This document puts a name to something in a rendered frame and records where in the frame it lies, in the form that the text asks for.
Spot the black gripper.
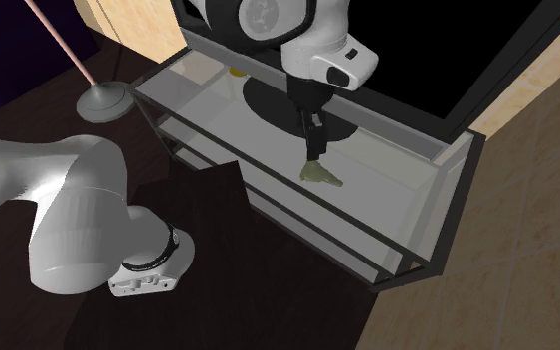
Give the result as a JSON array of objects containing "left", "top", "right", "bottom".
[{"left": 285, "top": 76, "right": 335, "bottom": 163}]

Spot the olive green figure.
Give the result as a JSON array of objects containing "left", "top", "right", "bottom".
[{"left": 298, "top": 160, "right": 345, "bottom": 189}]

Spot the pink floor lamp grey base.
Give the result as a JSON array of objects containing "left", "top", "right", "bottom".
[{"left": 23, "top": 0, "right": 138, "bottom": 124}]

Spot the glass television stand black frame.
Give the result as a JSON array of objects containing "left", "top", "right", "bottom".
[{"left": 130, "top": 46, "right": 487, "bottom": 295}]

